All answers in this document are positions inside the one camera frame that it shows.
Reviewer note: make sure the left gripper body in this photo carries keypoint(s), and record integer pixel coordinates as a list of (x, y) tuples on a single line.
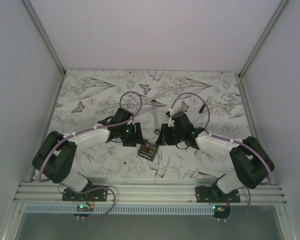
[(127, 134)]

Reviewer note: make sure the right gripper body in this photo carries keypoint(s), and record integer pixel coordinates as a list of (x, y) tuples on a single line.
[(174, 136)]

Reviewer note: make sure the clear fuse box cover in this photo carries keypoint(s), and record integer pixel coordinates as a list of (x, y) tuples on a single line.
[(149, 150)]

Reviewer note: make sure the black fuse box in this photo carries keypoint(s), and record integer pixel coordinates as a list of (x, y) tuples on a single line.
[(146, 157)]

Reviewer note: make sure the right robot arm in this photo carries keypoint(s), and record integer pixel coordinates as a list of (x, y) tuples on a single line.
[(250, 161)]

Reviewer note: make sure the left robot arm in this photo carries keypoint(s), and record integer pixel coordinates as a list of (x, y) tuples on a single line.
[(55, 157)]

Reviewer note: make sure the floral table mat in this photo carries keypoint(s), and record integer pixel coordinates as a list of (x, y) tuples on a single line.
[(87, 97)]

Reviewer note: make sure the open end wrench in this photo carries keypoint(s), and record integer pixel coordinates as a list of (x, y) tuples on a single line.
[(145, 100)]

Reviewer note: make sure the right controller board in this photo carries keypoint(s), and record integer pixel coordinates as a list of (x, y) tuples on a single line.
[(220, 208)]

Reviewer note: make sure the controller board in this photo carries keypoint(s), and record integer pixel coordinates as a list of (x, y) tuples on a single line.
[(220, 208), (85, 208)]

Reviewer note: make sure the left controller board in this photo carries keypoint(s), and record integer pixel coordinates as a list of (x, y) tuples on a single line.
[(85, 208)]

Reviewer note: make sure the ratchet ring wrench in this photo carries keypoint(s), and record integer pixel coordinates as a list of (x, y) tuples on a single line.
[(156, 124)]

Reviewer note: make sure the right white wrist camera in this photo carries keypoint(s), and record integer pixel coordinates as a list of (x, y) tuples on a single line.
[(169, 113)]

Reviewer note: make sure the black handled tool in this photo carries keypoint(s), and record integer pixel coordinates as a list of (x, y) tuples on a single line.
[(202, 108)]

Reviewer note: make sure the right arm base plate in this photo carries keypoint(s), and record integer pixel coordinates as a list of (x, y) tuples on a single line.
[(213, 194)]

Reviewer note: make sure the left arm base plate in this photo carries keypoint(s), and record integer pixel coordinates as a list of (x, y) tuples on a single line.
[(90, 193)]

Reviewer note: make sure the aluminium rail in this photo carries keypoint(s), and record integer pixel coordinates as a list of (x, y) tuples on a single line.
[(148, 194)]

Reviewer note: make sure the perforated cable duct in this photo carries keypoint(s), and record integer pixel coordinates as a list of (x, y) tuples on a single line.
[(122, 209)]

